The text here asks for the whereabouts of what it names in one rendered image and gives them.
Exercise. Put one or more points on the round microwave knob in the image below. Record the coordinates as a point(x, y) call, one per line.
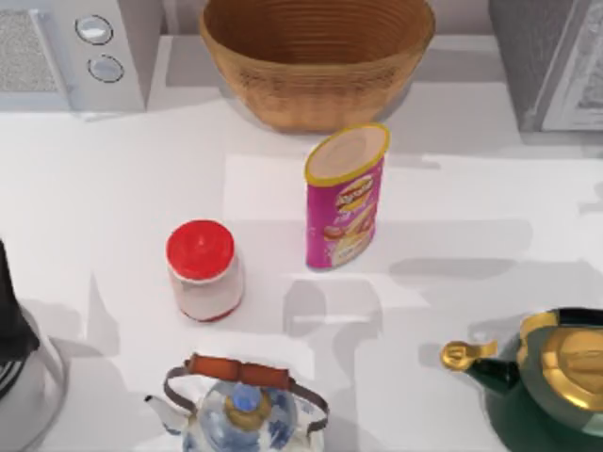
point(94, 29)
point(105, 68)

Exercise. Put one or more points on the white jar with red lid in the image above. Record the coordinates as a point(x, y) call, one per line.
point(205, 278)

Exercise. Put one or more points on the woven wicker basket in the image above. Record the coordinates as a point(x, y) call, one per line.
point(315, 61)

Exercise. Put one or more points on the pale grey cabinet door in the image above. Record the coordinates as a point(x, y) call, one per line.
point(577, 80)

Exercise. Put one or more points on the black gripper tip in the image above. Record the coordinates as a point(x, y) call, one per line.
point(11, 311)

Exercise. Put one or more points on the green and gold kettle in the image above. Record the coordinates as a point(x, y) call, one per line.
point(556, 386)

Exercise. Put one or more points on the pink and yellow can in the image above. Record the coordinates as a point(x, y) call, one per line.
point(341, 221)

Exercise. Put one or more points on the blue and white teapot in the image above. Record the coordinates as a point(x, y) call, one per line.
point(245, 419)

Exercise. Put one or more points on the pale microwave oven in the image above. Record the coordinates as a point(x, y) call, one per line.
point(132, 56)

